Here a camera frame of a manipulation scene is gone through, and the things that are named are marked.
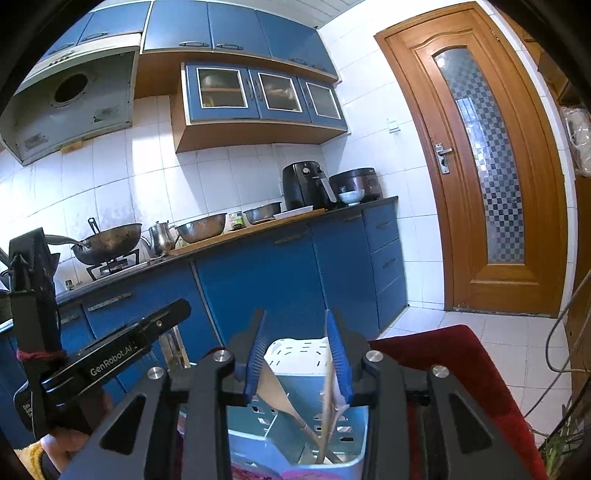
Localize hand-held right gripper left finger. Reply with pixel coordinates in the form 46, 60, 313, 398
58, 308, 267, 480

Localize blue upper cabinets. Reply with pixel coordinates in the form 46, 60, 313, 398
69, 0, 341, 80

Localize black air fryer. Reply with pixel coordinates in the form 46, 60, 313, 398
283, 161, 338, 212

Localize wooden door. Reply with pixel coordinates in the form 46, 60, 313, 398
374, 1, 576, 319

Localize metal door handle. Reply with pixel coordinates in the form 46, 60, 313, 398
434, 143, 456, 175

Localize person's left hand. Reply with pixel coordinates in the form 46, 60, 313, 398
41, 392, 114, 469

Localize person's left forearm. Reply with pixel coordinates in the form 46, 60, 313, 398
11, 440, 62, 480

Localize dark wok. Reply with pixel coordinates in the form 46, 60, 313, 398
46, 217, 143, 267

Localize wooden chopstick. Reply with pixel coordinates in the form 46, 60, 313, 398
315, 364, 340, 464

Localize gas stove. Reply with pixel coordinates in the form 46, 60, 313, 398
87, 251, 140, 281

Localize light blue chopsticks box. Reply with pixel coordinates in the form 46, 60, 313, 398
225, 337, 376, 480

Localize blue base cabinets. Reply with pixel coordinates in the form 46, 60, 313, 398
0, 196, 410, 418

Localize dark rice cooker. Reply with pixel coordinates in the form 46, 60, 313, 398
329, 167, 383, 204

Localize range hood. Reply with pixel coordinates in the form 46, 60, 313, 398
0, 34, 142, 167

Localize small metal bowl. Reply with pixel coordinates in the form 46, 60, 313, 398
243, 202, 283, 226

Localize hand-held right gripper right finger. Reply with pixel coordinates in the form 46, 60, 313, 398
325, 308, 541, 480

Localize glass door wall cabinet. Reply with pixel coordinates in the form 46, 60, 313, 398
170, 61, 349, 154

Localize metal kettle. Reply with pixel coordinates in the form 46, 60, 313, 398
148, 220, 179, 257

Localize large metal bowl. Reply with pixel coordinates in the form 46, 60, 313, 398
174, 212, 228, 244

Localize grey cables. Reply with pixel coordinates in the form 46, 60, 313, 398
526, 286, 591, 437

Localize wooden wall shelf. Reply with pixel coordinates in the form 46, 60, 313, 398
503, 9, 591, 178

